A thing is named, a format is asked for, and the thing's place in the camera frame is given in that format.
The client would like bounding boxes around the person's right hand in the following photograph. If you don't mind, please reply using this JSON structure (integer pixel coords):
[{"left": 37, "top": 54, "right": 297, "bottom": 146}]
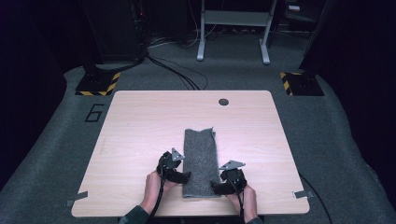
[{"left": 225, "top": 184, "right": 259, "bottom": 218}]

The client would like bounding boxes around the person's left hand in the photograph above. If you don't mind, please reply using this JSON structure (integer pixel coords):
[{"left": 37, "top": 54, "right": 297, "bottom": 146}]
[{"left": 144, "top": 170, "right": 179, "bottom": 209}]

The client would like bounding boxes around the white metal stand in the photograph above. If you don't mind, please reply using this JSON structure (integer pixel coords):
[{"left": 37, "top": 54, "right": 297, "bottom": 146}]
[{"left": 196, "top": 0, "right": 278, "bottom": 65}]

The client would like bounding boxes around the right hand-held gripper cable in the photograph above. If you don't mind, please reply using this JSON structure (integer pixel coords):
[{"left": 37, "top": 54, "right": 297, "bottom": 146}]
[{"left": 227, "top": 176, "right": 246, "bottom": 224}]

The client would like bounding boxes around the thin black cable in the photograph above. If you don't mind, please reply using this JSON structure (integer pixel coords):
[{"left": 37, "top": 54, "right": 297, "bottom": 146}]
[{"left": 298, "top": 173, "right": 333, "bottom": 224}]

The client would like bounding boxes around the bundle of black floor cables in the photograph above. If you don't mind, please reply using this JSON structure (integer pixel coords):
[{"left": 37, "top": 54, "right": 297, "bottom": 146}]
[{"left": 145, "top": 53, "right": 209, "bottom": 91}]

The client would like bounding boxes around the left hand-held gripper cable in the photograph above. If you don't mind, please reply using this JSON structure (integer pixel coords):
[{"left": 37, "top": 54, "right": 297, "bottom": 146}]
[{"left": 148, "top": 157, "right": 166, "bottom": 224}]

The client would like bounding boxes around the hand-held gripper cable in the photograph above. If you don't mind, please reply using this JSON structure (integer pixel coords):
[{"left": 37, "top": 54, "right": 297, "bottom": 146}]
[
  {"left": 227, "top": 176, "right": 246, "bottom": 224},
  {"left": 148, "top": 157, "right": 166, "bottom": 224}
]

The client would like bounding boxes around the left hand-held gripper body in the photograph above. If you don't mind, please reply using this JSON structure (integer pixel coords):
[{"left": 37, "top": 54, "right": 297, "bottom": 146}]
[{"left": 156, "top": 147, "right": 187, "bottom": 183}]

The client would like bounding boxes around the black base with hazard stripes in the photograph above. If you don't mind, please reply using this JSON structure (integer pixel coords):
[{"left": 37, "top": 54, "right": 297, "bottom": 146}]
[
  {"left": 75, "top": 70, "right": 121, "bottom": 97},
  {"left": 279, "top": 71, "right": 325, "bottom": 97}
]

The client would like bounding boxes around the dark metal post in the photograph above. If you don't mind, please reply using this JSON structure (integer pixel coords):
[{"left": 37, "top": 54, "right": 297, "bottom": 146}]
[{"left": 298, "top": 0, "right": 342, "bottom": 75}]

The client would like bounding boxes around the grey tape piece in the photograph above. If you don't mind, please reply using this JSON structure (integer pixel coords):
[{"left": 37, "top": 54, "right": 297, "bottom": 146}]
[
  {"left": 64, "top": 190, "right": 90, "bottom": 208},
  {"left": 292, "top": 189, "right": 315, "bottom": 200}
]

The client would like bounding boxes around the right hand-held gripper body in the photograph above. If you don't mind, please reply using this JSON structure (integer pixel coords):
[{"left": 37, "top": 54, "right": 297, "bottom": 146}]
[{"left": 219, "top": 160, "right": 248, "bottom": 191}]

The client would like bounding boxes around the grey towel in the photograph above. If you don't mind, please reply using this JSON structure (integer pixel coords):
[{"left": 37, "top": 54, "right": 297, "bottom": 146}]
[{"left": 181, "top": 126, "right": 223, "bottom": 199}]

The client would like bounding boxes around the black cabinet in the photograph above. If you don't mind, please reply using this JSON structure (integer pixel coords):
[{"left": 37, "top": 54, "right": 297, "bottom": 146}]
[{"left": 81, "top": 0, "right": 148, "bottom": 72}]

